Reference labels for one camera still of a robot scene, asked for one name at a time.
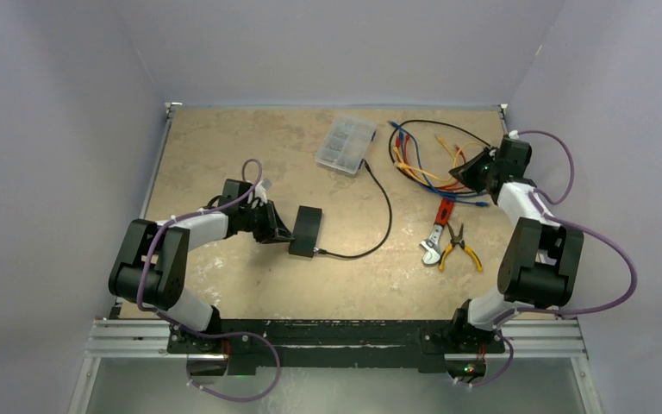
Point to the aluminium frame rail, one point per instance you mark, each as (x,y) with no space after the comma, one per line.
(135,338)

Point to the yellow handled pliers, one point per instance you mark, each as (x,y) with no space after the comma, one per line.
(457,241)

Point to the black network switch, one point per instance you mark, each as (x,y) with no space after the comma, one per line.
(306,231)

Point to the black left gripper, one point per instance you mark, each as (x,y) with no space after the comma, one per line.
(273,231)

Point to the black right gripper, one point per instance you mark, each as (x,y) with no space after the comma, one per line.
(465,173)

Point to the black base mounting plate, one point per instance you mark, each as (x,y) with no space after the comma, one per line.
(428,346)

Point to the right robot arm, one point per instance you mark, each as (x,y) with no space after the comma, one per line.
(540,264)

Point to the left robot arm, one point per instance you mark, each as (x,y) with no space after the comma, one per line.
(151,264)

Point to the clear plastic parts box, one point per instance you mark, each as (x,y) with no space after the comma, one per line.
(344,147)

